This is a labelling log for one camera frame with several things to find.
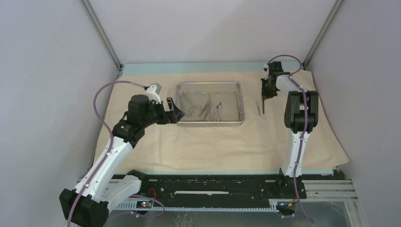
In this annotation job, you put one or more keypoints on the thin metal needle tweezers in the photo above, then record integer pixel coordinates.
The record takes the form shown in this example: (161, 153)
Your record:
(260, 107)

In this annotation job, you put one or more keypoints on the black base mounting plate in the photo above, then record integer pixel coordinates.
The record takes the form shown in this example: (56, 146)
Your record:
(263, 186)

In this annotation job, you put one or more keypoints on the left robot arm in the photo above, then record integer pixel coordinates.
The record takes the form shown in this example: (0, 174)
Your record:
(91, 201)

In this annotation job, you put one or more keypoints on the metal surgical forceps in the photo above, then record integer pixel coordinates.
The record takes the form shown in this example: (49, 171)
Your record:
(213, 113)

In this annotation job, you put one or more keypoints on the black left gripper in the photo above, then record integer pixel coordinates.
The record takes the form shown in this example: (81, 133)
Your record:
(164, 118)

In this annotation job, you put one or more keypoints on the metal surgical instrument tray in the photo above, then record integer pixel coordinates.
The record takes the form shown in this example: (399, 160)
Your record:
(193, 98)

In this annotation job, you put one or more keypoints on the aluminium frame rail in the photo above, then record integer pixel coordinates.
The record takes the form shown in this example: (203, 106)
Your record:
(318, 189)

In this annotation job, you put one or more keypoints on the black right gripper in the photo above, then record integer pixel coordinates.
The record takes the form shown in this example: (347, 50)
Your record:
(265, 94)

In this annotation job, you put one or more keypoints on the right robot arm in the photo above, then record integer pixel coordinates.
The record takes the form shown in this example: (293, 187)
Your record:
(300, 115)

